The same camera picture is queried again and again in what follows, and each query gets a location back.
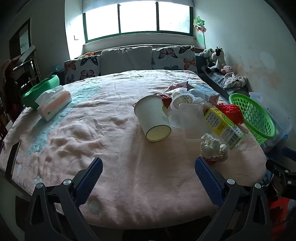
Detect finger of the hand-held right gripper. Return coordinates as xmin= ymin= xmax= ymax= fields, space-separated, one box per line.
xmin=282 ymin=146 xmax=296 ymax=161
xmin=265 ymin=159 xmax=296 ymax=186

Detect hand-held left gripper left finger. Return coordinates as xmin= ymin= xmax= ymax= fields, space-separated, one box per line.
xmin=24 ymin=157 xmax=103 ymax=241

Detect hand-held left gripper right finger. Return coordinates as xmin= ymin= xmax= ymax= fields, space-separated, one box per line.
xmin=194 ymin=157 xmax=271 ymax=241

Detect white tissue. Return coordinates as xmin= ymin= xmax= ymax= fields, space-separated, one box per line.
xmin=200 ymin=133 xmax=228 ymax=163

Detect green plastic basket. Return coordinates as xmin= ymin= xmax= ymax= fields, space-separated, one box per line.
xmin=229 ymin=93 xmax=277 ymax=145

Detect yellow label plastic bottle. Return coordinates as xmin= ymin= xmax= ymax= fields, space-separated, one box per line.
xmin=196 ymin=98 xmax=246 ymax=151

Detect clear square plastic container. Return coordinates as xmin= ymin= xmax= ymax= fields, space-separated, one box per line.
xmin=179 ymin=103 xmax=205 ymax=140

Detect clear round plastic bowl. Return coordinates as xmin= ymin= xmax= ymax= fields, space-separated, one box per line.
xmin=168 ymin=111 xmax=184 ymax=130

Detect red mesh net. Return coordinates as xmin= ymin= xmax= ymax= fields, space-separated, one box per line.
xmin=217 ymin=103 xmax=244 ymax=126

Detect white yogurt cup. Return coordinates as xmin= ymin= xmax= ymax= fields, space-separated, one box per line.
xmin=170 ymin=94 xmax=194 ymax=112

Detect milk carton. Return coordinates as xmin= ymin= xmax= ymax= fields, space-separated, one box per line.
xmin=203 ymin=89 xmax=220 ymax=105

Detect white paper cup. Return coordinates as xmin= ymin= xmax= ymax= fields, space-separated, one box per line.
xmin=134 ymin=95 xmax=172 ymax=142

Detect orange snack wrapper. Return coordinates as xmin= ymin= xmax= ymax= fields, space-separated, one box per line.
xmin=153 ymin=91 xmax=174 ymax=109

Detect small white plastic cup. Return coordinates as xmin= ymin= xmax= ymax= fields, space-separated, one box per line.
xmin=172 ymin=89 xmax=188 ymax=98

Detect pink snack wrapper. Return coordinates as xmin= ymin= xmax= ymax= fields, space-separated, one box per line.
xmin=166 ymin=82 xmax=189 ymax=93

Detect pink blanket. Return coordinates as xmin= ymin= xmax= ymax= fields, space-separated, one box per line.
xmin=0 ymin=69 xmax=267 ymax=229

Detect orange red bag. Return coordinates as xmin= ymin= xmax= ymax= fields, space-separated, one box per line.
xmin=268 ymin=199 xmax=296 ymax=232

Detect black phone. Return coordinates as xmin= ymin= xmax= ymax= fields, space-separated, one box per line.
xmin=5 ymin=141 xmax=21 ymax=179

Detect pink tissue pack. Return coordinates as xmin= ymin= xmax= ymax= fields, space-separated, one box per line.
xmin=35 ymin=85 xmax=73 ymax=122

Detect white patterned cloth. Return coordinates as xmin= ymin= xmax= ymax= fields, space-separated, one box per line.
xmin=222 ymin=72 xmax=248 ymax=90

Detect green basin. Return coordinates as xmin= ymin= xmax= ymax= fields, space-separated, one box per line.
xmin=22 ymin=75 xmax=60 ymax=109

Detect dark patterned bench cushion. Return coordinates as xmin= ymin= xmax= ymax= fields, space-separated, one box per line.
xmin=201 ymin=66 xmax=249 ymax=95

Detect butterfly print pillow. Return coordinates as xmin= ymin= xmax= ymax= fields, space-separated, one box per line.
xmin=64 ymin=54 xmax=102 ymax=85
xmin=151 ymin=45 xmax=198 ymax=75

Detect black white plush cow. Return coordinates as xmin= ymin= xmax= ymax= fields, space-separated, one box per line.
xmin=206 ymin=47 xmax=226 ymax=73

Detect hanging dark red clothes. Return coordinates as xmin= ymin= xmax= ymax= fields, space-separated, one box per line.
xmin=0 ymin=59 xmax=22 ymax=116

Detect grey pillow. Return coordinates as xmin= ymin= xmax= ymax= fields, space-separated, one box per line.
xmin=101 ymin=46 xmax=153 ymax=76

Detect grey plush dog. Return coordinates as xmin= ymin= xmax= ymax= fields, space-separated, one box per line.
xmin=200 ymin=49 xmax=214 ymax=66

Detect metal rack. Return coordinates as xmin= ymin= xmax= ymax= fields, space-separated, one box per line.
xmin=11 ymin=45 xmax=42 ymax=93

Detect colourful pinwheel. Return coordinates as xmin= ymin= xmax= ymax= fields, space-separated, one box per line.
xmin=193 ymin=17 xmax=207 ymax=49

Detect green framed window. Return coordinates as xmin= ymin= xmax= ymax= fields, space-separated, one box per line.
xmin=82 ymin=0 xmax=195 ymax=43

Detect white roller blind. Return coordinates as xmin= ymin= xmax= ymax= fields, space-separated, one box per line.
xmin=82 ymin=0 xmax=193 ymax=13

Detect dark wooden frame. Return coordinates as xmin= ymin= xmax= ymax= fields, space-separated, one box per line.
xmin=9 ymin=18 xmax=31 ymax=56

